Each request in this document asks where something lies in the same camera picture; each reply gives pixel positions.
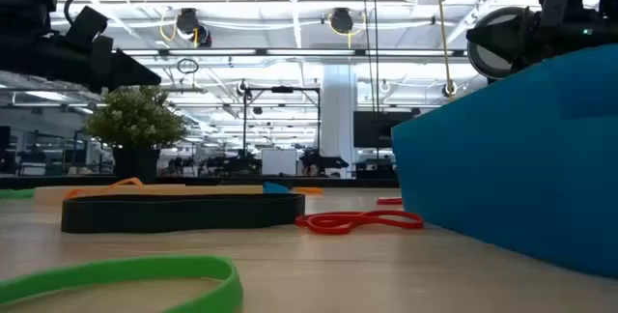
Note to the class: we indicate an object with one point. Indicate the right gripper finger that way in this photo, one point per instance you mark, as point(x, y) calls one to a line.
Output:
point(507, 35)

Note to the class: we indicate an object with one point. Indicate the potted green plant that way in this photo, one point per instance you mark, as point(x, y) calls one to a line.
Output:
point(135, 120)

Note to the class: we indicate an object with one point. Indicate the black monitor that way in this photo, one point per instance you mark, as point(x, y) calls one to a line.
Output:
point(374, 129)

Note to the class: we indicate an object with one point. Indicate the wide black rubber band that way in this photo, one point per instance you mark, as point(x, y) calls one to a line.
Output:
point(183, 214)

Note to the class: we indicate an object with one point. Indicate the black background robot arm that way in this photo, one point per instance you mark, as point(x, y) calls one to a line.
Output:
point(321, 162)

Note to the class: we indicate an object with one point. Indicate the whiteboard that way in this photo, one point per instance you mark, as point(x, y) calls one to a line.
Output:
point(279, 162)

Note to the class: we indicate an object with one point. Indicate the small green rubber band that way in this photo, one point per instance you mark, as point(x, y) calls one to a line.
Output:
point(17, 193)

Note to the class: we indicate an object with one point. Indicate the black background frame stand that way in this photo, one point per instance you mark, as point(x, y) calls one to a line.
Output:
point(244, 120)

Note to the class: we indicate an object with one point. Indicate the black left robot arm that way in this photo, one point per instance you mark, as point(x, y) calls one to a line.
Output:
point(24, 4)

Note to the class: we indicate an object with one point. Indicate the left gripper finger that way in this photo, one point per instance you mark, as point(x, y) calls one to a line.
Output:
point(130, 74)

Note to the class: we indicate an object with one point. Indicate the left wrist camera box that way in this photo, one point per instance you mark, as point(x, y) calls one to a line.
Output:
point(87, 25)

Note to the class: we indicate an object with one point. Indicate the large blue rubber band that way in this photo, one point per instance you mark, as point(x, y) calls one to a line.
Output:
point(275, 188)

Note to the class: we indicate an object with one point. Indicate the blue plastic bin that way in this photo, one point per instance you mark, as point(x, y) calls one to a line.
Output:
point(507, 168)

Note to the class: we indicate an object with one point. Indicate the large green rubber band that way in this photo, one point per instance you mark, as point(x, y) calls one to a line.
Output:
point(227, 284)

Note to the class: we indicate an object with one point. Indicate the black table frame rail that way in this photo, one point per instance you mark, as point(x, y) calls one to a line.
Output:
point(338, 182)

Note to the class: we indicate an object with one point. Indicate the orange rubber band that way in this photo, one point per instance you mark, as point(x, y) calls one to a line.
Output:
point(309, 190)
point(129, 180)

